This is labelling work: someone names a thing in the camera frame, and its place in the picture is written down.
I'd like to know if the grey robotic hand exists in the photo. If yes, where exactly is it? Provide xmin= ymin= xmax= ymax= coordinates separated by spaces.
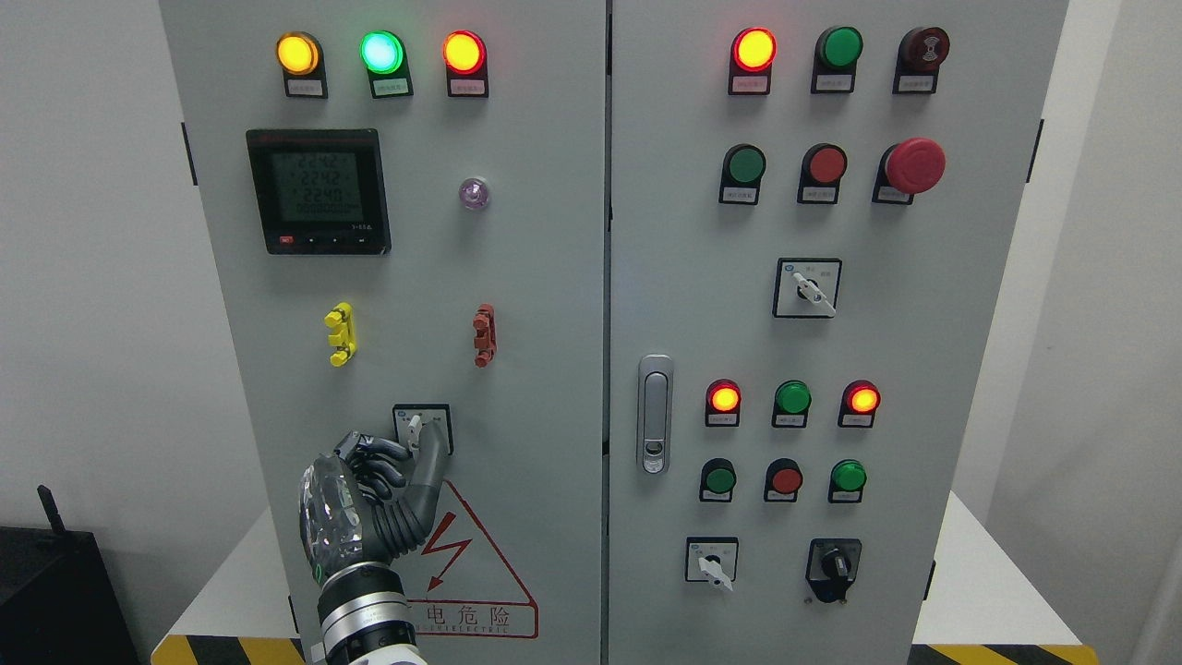
xmin=299 ymin=422 xmax=452 ymax=586

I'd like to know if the white rotary switch door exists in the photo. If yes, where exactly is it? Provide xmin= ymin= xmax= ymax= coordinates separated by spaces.
xmin=392 ymin=403 xmax=454 ymax=454

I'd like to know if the green lit indicator light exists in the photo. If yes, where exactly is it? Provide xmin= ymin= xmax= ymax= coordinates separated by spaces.
xmin=358 ymin=30 xmax=414 ymax=100

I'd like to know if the yellow indicator light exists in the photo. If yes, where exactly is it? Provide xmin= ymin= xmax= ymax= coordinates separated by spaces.
xmin=275 ymin=30 xmax=327 ymax=100

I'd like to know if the red electric warning sticker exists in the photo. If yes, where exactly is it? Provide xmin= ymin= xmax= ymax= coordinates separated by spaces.
xmin=396 ymin=481 xmax=539 ymax=640

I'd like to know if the grey left cabinet door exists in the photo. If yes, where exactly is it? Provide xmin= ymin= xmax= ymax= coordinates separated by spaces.
xmin=161 ymin=1 xmax=608 ymax=664

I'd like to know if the grey cabinet door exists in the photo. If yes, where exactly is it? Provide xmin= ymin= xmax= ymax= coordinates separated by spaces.
xmin=605 ymin=1 xmax=1069 ymax=664
xmin=161 ymin=1 xmax=608 ymax=664

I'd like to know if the black box with antenna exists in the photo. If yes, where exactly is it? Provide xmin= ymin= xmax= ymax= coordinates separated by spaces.
xmin=1 ymin=485 xmax=139 ymax=664

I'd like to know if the black digital power meter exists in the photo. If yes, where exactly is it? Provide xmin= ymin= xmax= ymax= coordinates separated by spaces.
xmin=245 ymin=128 xmax=392 ymax=256

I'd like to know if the clear small lamp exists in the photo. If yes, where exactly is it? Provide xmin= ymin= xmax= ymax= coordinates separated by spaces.
xmin=457 ymin=177 xmax=491 ymax=211

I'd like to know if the green push button lower left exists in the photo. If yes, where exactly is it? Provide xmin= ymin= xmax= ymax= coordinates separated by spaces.
xmin=699 ymin=458 xmax=736 ymax=502

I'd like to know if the green push button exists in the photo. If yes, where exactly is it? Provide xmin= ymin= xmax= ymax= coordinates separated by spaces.
xmin=699 ymin=458 xmax=736 ymax=502
xmin=717 ymin=143 xmax=767 ymax=206
xmin=827 ymin=459 xmax=868 ymax=504

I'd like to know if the red lit indicator lower left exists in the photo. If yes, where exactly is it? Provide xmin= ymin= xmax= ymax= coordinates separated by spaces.
xmin=704 ymin=379 xmax=742 ymax=428

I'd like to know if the red push button lower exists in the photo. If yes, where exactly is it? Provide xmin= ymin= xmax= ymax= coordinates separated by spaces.
xmin=764 ymin=458 xmax=803 ymax=502

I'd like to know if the red push button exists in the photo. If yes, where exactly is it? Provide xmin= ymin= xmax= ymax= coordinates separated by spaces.
xmin=797 ymin=143 xmax=849 ymax=206
xmin=764 ymin=458 xmax=803 ymax=502

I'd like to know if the green indicator lower middle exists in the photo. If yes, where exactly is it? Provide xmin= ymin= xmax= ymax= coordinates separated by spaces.
xmin=771 ymin=380 xmax=812 ymax=429

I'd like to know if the red lit indicator light left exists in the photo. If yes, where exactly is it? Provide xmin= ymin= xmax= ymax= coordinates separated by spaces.
xmin=440 ymin=30 xmax=489 ymax=98

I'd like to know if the green push button lower right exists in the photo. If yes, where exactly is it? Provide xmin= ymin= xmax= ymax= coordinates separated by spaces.
xmin=827 ymin=459 xmax=868 ymax=504

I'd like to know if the red lit indicator lower right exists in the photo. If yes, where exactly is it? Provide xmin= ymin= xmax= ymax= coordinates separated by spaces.
xmin=838 ymin=380 xmax=881 ymax=429

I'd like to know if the green push button upper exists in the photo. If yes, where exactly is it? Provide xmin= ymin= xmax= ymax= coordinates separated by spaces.
xmin=717 ymin=143 xmax=767 ymax=206

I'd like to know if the grey right cabinet door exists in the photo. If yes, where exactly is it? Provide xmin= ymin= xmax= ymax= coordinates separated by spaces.
xmin=605 ymin=1 xmax=1069 ymax=664

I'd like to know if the red push button upper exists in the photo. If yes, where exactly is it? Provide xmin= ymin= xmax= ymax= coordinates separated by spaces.
xmin=797 ymin=143 xmax=849 ymax=206

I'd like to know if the red lit indicator top right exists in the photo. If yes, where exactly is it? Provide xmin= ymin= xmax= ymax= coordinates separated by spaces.
xmin=728 ymin=27 xmax=778 ymax=96

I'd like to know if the white platform with hazard stripes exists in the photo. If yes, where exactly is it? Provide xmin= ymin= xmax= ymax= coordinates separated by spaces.
xmin=151 ymin=495 xmax=1099 ymax=664

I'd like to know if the red emergency stop button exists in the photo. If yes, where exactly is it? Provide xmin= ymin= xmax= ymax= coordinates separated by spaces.
xmin=871 ymin=138 xmax=947 ymax=206

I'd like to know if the green unlit indicator top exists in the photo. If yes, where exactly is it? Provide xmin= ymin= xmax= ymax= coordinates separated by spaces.
xmin=810 ymin=26 xmax=864 ymax=94

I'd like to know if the dark red buzzer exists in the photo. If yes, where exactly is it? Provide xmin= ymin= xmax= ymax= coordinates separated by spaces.
xmin=892 ymin=26 xmax=950 ymax=94

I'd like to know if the silver door latch handle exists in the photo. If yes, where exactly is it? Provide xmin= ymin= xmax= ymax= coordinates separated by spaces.
xmin=636 ymin=354 xmax=674 ymax=475

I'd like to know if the white rotary switch lower right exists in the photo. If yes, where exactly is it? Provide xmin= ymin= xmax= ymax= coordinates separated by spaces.
xmin=683 ymin=537 xmax=740 ymax=592

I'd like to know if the white rotary switch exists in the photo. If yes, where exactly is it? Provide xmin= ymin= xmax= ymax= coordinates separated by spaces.
xmin=683 ymin=537 xmax=740 ymax=592
xmin=772 ymin=257 xmax=843 ymax=320

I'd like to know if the black selector switch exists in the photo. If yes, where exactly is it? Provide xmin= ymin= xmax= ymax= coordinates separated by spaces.
xmin=805 ymin=537 xmax=862 ymax=604

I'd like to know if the white rotary switch upper right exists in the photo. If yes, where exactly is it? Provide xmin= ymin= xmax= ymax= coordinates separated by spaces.
xmin=772 ymin=257 xmax=843 ymax=320

